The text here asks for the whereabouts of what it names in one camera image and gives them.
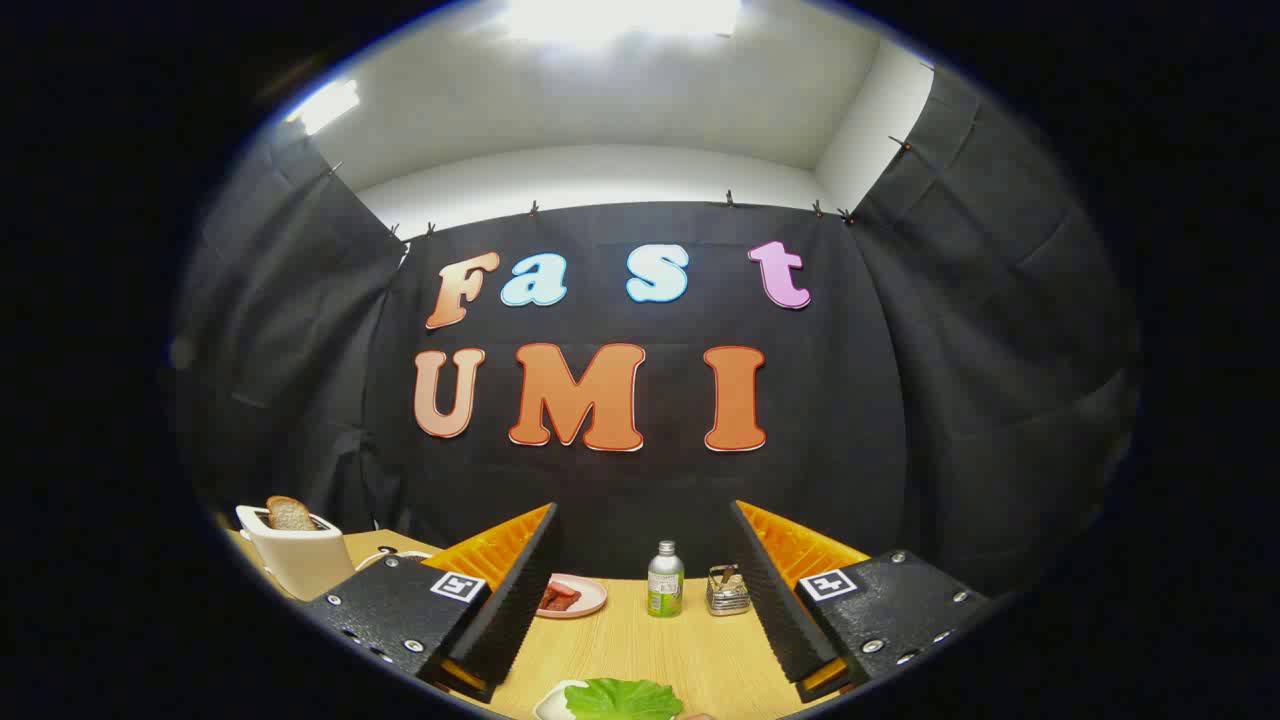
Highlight ceiling light panel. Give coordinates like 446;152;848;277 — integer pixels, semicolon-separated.
500;0;743;46
288;80;361;136

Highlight black backdrop cloth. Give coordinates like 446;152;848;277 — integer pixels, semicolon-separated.
170;65;1141;601

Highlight green and silver bottle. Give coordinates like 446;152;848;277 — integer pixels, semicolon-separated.
647;540;686;618

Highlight metal wire basket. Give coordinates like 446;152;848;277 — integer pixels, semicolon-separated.
706;564;752;616

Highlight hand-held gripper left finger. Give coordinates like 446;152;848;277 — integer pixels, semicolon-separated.
300;502;561;704

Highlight pink plate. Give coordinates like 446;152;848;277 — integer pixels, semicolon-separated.
535;573;608;620

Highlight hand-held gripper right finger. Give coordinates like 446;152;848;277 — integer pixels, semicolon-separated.
730;500;993;704

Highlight green lettuce leaf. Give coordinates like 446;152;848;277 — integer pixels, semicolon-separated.
565;678;684;720

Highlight white toaster cable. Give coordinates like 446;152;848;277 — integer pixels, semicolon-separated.
355;547;438;572

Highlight white toaster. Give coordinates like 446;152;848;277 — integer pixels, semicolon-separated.
236;505;358;602

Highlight white round plate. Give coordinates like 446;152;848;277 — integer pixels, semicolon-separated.
533;680;591;720

